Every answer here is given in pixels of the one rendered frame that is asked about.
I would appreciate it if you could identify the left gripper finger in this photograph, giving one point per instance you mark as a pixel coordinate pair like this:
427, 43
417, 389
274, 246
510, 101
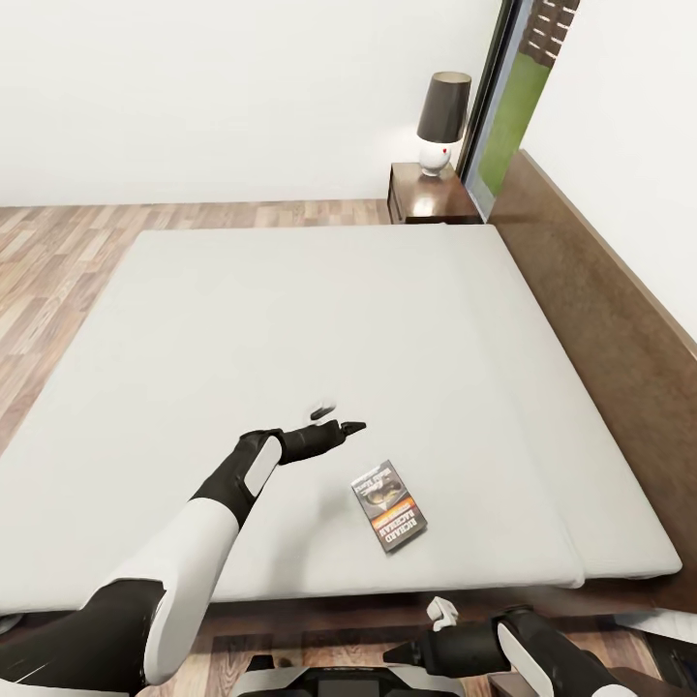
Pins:
348, 428

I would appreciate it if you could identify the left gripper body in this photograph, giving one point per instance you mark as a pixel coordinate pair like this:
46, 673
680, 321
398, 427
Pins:
318, 440

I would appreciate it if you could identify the hardback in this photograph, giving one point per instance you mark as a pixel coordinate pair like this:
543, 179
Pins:
387, 502

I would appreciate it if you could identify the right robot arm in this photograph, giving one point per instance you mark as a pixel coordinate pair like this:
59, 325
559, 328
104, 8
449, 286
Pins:
516, 638

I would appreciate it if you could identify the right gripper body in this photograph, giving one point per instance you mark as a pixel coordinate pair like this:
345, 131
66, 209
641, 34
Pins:
449, 653

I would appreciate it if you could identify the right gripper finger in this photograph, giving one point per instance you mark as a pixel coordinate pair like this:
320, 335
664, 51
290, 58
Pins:
409, 654

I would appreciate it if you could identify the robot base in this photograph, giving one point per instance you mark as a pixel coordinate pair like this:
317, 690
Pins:
264, 680

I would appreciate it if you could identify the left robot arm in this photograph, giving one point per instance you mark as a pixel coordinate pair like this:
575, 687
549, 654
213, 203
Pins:
139, 626

